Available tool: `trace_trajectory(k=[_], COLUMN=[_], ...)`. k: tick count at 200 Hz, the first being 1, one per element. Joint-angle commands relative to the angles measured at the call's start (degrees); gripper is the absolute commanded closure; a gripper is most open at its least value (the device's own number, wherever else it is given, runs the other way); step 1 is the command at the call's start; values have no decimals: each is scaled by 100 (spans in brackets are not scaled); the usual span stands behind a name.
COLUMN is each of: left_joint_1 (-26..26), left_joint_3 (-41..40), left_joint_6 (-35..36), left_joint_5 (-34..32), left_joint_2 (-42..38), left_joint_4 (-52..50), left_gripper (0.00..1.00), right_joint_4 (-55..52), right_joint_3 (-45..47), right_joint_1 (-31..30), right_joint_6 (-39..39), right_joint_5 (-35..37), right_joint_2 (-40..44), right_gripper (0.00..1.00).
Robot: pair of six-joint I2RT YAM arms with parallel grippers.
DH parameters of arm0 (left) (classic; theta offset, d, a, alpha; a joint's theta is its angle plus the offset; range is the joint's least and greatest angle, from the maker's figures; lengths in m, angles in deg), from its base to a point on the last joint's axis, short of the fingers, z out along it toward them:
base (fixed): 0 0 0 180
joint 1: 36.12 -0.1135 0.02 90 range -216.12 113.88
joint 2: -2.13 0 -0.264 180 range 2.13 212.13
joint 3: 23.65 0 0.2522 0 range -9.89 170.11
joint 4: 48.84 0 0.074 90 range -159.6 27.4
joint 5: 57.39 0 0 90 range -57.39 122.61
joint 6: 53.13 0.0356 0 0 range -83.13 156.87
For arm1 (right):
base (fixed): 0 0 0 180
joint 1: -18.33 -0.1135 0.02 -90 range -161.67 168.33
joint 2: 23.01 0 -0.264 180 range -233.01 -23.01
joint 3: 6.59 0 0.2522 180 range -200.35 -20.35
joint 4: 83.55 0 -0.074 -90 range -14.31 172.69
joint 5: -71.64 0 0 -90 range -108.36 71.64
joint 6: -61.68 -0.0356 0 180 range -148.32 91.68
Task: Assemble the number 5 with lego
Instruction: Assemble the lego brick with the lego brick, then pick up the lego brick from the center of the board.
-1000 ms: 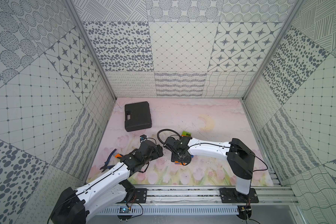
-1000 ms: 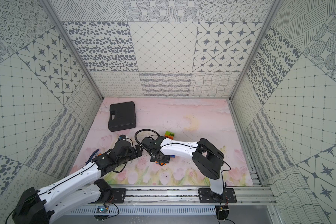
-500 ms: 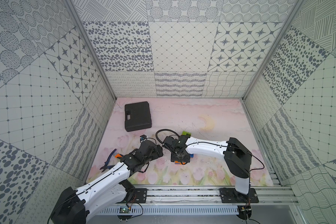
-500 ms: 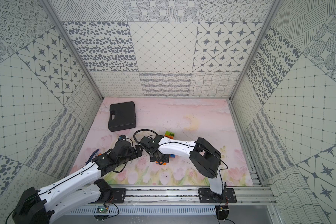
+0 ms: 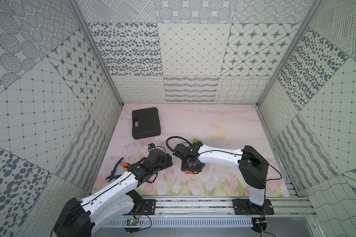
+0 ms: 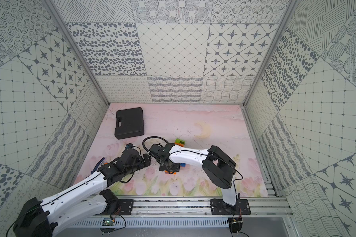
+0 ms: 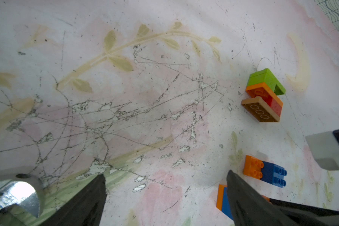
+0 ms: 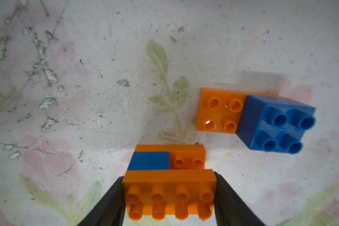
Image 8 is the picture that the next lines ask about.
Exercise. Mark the small orange lego brick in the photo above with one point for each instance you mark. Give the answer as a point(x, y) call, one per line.
point(158, 193)

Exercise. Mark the orange lego plate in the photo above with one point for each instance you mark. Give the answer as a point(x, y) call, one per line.
point(220, 110)
point(183, 157)

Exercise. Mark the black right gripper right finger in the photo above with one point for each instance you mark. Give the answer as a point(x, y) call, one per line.
point(230, 209)

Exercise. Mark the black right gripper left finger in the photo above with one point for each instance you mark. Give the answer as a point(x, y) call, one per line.
point(110, 209)

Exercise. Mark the blue square lego brick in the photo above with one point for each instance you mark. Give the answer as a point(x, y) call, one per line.
point(274, 124)

